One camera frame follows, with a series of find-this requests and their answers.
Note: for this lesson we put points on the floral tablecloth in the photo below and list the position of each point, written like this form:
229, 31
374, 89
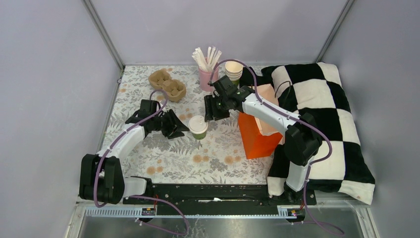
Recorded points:
218, 158

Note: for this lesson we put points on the orange paper bag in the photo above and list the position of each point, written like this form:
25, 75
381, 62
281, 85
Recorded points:
259, 138

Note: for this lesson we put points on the stack of paper cups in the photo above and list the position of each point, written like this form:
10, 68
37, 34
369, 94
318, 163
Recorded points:
233, 71

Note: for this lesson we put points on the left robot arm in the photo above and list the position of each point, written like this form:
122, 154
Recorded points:
101, 177

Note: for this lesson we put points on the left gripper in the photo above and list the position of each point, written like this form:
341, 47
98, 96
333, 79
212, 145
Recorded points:
175, 126

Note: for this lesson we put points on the green paper cup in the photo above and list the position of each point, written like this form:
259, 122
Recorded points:
199, 136

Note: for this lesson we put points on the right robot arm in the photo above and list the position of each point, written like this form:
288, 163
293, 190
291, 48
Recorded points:
302, 139

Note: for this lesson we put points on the white plastic lid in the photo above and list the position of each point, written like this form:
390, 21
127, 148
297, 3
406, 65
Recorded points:
197, 124

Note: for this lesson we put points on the black white checkered pillow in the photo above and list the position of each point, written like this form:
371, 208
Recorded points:
316, 89

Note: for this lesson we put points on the brown pulp cup carrier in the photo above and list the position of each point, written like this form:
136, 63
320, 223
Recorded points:
161, 79

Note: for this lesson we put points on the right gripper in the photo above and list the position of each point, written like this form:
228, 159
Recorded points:
209, 103

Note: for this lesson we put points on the pink straw holder cup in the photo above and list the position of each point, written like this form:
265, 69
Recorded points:
204, 78

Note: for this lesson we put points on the black cloth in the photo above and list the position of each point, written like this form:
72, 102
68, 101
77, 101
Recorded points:
247, 79

